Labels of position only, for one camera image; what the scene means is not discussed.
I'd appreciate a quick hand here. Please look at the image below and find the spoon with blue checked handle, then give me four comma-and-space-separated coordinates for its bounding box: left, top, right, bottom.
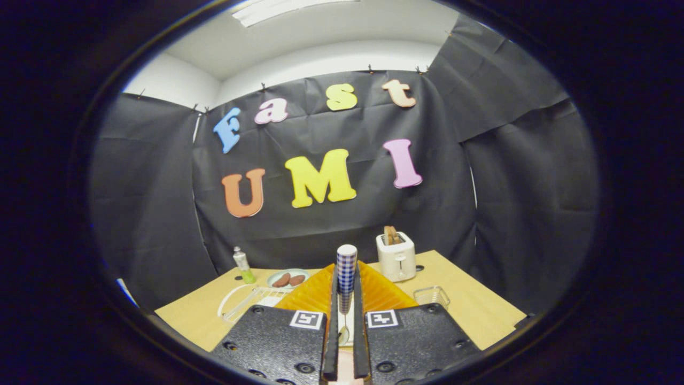
336, 244, 358, 345

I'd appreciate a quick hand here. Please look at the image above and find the white ceiling light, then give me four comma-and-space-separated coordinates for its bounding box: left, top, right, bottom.
231, 0, 359, 27

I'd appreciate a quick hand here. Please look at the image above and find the black backdrop cloth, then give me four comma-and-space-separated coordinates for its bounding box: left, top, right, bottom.
88, 13, 599, 316

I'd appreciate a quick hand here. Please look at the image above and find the cream toaster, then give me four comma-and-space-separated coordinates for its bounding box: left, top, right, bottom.
376, 232, 417, 282

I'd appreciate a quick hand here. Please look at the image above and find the computer monitor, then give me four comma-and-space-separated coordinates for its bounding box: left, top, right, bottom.
116, 278, 141, 310

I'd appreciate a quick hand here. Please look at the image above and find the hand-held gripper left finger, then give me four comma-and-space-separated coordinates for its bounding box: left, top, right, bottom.
209, 263, 340, 385

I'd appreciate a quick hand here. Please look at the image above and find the metal wire basket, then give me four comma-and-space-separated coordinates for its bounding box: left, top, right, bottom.
413, 286, 451, 311

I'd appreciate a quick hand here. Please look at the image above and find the pink plate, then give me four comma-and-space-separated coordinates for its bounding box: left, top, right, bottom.
334, 348, 357, 383

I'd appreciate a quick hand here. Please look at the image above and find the white dish rack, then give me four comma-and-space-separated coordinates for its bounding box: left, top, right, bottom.
217, 283, 300, 324

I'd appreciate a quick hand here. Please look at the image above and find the pale green plate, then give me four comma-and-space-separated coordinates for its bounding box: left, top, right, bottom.
266, 268, 310, 290

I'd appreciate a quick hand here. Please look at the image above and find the clear bottle with green liquid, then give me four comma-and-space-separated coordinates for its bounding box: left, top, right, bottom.
233, 247, 257, 284

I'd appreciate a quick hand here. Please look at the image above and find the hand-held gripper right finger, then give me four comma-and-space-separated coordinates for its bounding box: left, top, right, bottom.
353, 261, 481, 385

